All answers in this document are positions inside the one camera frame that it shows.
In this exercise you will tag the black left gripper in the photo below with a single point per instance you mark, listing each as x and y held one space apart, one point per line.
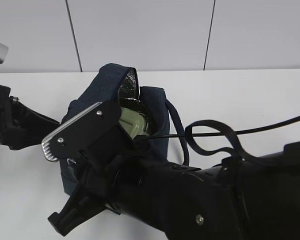
20 126

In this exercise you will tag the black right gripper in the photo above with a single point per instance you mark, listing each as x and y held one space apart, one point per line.
109 171

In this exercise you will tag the green lid glass lunch box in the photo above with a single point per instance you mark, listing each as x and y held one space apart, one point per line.
133 123

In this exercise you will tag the navy blue lunch bag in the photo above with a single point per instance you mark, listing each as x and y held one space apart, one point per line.
120 83

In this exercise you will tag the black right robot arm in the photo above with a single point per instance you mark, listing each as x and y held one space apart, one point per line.
236 200

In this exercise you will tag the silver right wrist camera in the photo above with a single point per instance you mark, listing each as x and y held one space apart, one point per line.
82 128

